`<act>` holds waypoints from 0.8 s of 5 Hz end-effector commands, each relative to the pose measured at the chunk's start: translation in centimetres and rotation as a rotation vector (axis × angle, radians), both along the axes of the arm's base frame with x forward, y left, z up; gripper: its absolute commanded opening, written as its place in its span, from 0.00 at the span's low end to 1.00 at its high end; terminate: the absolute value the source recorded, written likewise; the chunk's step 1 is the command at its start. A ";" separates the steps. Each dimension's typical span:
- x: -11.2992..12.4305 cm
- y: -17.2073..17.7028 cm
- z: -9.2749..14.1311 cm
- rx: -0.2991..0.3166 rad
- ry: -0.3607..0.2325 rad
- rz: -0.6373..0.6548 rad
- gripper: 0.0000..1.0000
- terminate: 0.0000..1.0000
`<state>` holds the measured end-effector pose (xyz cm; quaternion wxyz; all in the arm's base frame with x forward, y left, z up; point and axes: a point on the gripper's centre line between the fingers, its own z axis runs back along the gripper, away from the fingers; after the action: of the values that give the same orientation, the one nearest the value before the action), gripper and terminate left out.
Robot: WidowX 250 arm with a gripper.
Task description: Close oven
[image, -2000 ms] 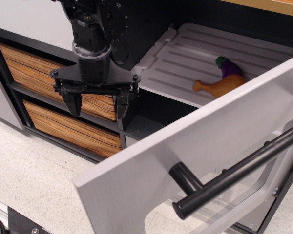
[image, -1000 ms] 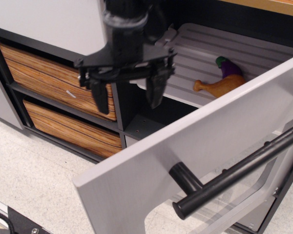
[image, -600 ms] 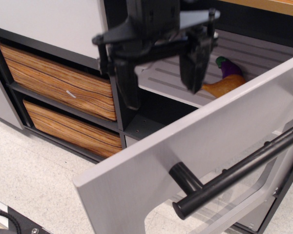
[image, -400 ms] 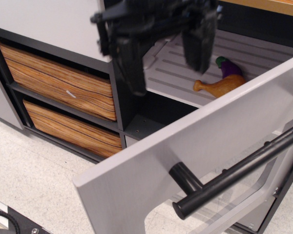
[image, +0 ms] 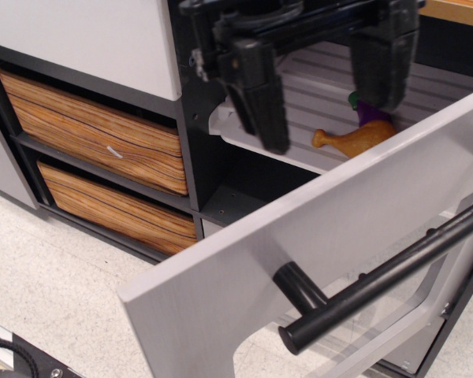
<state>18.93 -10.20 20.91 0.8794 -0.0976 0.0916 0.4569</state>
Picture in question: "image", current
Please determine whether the dark grey kitchen cabinet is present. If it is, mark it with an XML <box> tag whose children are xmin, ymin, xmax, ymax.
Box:
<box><xmin>0</xmin><ymin>1</ymin><xmax>473</xmax><ymax>377</ymax></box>

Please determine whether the purple toy eggplant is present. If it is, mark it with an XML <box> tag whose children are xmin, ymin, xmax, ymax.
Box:
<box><xmin>348</xmin><ymin>91</ymin><xmax>393</xmax><ymax>127</ymax></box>

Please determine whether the lower wood-pattern storage bin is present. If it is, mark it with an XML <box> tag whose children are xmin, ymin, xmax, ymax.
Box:
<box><xmin>37</xmin><ymin>160</ymin><xmax>197</xmax><ymax>255</ymax></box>

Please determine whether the black braided cable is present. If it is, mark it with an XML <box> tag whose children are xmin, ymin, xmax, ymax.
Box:
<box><xmin>0</xmin><ymin>337</ymin><xmax>43</xmax><ymax>378</ymax></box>

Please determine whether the upper wood-pattern storage bin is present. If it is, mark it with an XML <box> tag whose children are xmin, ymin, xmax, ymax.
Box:
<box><xmin>0</xmin><ymin>66</ymin><xmax>188</xmax><ymax>196</ymax></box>

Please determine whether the grey lower oven drawer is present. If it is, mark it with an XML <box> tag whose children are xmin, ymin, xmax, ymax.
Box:
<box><xmin>201</xmin><ymin>218</ymin><xmax>446</xmax><ymax>375</ymax></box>

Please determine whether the wood-pattern storage bin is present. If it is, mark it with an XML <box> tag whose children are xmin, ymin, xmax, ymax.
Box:
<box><xmin>0</xmin><ymin>66</ymin><xmax>188</xmax><ymax>196</ymax></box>
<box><xmin>37</xmin><ymin>160</ymin><xmax>197</xmax><ymax>255</ymax></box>

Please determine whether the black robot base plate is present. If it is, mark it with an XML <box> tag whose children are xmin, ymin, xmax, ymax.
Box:
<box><xmin>12</xmin><ymin>333</ymin><xmax>81</xmax><ymax>378</ymax></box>

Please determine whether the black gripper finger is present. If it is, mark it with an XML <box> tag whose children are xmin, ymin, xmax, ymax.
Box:
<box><xmin>349</xmin><ymin>31</ymin><xmax>417</xmax><ymax>112</ymax></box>
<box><xmin>218</xmin><ymin>39</ymin><xmax>290</xmax><ymax>154</ymax></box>

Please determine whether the black oven door handle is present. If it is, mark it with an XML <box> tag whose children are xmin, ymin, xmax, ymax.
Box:
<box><xmin>272</xmin><ymin>143</ymin><xmax>473</xmax><ymax>356</ymax></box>

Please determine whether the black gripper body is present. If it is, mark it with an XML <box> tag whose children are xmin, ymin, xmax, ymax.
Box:
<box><xmin>178</xmin><ymin>1</ymin><xmax>426</xmax><ymax>83</ymax></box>

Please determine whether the grey toy oven door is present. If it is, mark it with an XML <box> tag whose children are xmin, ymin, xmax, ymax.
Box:
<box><xmin>118</xmin><ymin>94</ymin><xmax>473</xmax><ymax>377</ymax></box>

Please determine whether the wooden countertop edge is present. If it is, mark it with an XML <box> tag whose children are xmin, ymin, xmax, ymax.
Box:
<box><xmin>419</xmin><ymin>0</ymin><xmax>473</xmax><ymax>26</ymax></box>

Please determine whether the toy chicken drumstick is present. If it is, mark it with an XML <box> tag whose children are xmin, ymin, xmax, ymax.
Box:
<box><xmin>311</xmin><ymin>120</ymin><xmax>397</xmax><ymax>158</ymax></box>

